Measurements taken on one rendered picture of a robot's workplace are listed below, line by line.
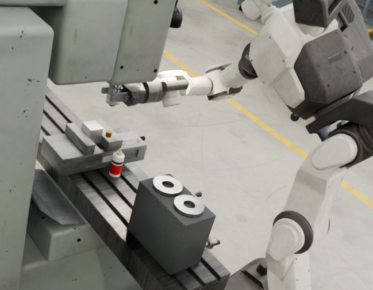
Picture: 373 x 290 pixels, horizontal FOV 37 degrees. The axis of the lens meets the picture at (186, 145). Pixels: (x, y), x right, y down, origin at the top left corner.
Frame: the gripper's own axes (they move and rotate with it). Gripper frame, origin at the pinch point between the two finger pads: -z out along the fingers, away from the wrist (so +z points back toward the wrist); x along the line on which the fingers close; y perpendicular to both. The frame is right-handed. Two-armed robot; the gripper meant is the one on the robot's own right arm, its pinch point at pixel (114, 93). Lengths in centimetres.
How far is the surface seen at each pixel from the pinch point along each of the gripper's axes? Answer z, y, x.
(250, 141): 227, 121, -105
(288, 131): 278, 121, -108
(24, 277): -32, 55, 16
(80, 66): -22.3, -16.8, 12.0
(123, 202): -1.3, 30.8, 18.7
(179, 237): -7, 17, 51
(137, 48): -2.9, -20.7, 10.1
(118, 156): 3.8, 22.1, 4.9
